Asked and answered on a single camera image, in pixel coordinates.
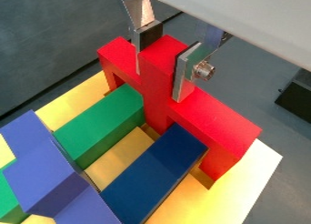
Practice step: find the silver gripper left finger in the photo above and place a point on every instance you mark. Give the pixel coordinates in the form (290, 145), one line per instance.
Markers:
(145, 29)

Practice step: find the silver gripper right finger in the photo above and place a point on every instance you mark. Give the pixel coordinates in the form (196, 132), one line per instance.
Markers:
(192, 60)

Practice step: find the red cross-shaped block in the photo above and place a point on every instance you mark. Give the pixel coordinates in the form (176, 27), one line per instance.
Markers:
(209, 120)

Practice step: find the yellow base board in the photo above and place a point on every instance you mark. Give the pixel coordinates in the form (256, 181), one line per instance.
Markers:
(193, 204)

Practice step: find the green long block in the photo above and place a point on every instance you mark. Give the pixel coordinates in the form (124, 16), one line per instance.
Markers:
(88, 135)

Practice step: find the blue long block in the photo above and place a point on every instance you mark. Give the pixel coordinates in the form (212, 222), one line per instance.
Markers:
(144, 184)

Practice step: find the purple cross-shaped block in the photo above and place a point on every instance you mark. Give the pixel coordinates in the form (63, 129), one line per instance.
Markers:
(49, 185)

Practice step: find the black angled bracket stand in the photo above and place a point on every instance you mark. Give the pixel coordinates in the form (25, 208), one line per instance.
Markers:
(295, 96)

